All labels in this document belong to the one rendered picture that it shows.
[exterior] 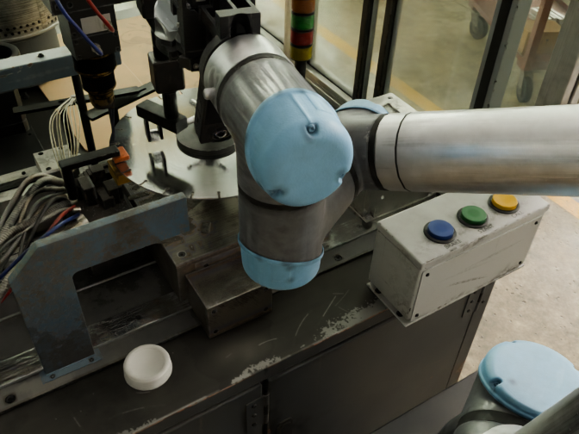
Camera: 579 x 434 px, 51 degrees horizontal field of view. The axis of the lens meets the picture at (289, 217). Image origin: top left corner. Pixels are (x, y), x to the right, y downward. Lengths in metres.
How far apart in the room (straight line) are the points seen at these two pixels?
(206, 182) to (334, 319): 0.31
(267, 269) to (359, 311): 0.52
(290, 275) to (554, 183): 0.23
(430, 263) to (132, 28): 1.25
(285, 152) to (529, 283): 1.90
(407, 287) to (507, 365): 0.29
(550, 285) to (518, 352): 1.54
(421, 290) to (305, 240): 0.49
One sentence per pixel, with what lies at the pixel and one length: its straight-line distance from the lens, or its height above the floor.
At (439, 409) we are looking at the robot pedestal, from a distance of 0.96.
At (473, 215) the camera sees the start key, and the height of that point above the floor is 0.91.
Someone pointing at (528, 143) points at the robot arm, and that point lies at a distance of 0.53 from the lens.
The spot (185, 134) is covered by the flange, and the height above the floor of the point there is 0.96.
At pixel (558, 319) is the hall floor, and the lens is 2.20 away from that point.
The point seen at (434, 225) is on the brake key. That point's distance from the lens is 0.98.
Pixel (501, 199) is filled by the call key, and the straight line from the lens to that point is 1.06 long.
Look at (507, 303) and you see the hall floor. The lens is 2.18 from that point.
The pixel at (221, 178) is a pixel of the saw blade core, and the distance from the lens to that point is 0.96.
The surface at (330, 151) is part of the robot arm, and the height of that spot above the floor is 1.29.
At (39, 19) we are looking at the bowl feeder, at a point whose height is 0.93.
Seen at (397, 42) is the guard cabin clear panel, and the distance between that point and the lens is 1.32.
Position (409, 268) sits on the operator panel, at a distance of 0.96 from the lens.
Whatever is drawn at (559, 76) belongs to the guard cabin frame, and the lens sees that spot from 1.03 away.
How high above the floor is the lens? 1.54
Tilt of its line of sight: 42 degrees down
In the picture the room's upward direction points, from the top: 3 degrees clockwise
